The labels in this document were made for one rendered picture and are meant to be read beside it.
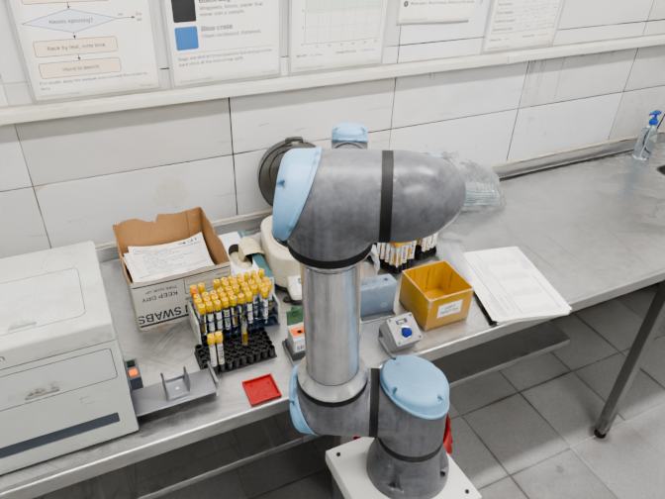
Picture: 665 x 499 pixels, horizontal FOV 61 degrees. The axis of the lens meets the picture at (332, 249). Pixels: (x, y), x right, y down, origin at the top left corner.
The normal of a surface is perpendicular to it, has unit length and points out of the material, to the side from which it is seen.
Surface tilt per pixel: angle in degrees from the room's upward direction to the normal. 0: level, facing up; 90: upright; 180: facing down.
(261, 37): 93
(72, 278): 0
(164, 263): 0
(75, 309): 0
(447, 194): 67
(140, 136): 90
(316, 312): 95
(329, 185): 50
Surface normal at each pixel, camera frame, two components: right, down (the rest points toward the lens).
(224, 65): 0.40, 0.58
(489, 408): 0.04, -0.82
